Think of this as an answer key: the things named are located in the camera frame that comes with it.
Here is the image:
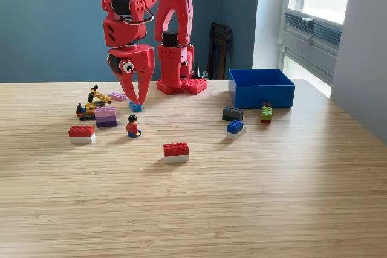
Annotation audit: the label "toy figure red shirt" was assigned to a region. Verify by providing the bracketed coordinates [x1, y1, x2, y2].
[125, 115, 142, 139]

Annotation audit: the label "red and white brick stack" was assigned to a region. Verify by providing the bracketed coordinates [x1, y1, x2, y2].
[163, 142, 190, 164]
[68, 125, 96, 144]

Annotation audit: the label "blue plastic bin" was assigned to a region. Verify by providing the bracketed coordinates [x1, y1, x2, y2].
[228, 68, 296, 109]

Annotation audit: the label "flat pink brick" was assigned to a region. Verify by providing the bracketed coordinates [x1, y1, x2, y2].
[108, 91, 128, 102]

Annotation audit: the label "pink and purple brick stack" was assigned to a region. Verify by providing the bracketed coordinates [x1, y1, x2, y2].
[94, 106, 118, 128]

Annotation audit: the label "small yellow toy digger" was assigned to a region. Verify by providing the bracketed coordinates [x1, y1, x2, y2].
[75, 84, 112, 121]

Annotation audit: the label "black folded chair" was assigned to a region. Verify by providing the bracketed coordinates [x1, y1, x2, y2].
[208, 22, 234, 80]

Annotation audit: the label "dark grey brick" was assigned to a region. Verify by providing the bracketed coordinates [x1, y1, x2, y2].
[222, 106, 244, 122]

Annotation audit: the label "blue and white brick stack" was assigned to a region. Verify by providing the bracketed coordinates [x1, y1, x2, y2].
[226, 120, 246, 140]

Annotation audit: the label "green and red brick stack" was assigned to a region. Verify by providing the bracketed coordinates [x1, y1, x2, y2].
[261, 102, 273, 124]

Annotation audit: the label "grey louvered window unit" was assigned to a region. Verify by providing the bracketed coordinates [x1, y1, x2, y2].
[283, 9, 343, 57]

